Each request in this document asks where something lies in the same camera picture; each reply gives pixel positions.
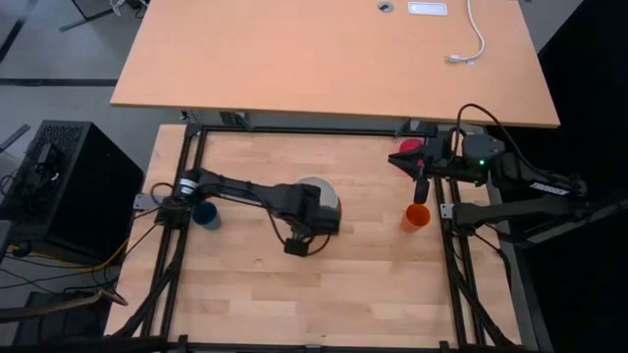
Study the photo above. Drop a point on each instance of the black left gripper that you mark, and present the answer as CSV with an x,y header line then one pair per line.
x,y
324,220

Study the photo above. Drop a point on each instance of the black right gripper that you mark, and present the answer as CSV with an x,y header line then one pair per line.
x,y
444,159

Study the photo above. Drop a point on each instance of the pink bowl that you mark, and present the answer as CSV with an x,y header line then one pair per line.
x,y
411,145

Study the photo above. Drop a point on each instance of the white bowl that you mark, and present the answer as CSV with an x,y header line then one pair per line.
x,y
326,191

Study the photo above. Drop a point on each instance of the orange cup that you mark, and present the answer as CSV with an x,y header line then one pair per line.
x,y
416,217

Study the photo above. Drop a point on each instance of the blue cup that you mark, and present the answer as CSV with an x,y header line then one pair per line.
x,y
206,216

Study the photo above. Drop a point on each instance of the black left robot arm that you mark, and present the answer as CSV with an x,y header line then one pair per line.
x,y
235,188

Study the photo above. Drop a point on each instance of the orange bowl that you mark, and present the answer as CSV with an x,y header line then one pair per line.
x,y
339,208

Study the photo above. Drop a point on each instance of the wooden desk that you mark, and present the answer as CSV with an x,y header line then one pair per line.
x,y
333,64

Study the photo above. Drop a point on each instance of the white outlet plate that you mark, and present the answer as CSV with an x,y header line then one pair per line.
x,y
428,8

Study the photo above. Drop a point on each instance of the grey desk grommet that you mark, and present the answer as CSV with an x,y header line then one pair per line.
x,y
386,6

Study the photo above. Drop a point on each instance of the black computer tower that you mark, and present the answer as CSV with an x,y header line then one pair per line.
x,y
93,196

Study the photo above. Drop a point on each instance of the black floor box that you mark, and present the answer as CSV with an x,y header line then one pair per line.
x,y
59,333

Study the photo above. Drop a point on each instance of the grey desk foot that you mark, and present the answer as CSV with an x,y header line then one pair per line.
x,y
83,21

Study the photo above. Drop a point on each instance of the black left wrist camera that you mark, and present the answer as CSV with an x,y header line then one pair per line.
x,y
297,246

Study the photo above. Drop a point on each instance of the grey metal bracket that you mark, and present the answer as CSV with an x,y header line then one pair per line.
x,y
446,211
144,201

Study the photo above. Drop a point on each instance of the black aluminium table frame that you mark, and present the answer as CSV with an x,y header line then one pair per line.
x,y
319,130

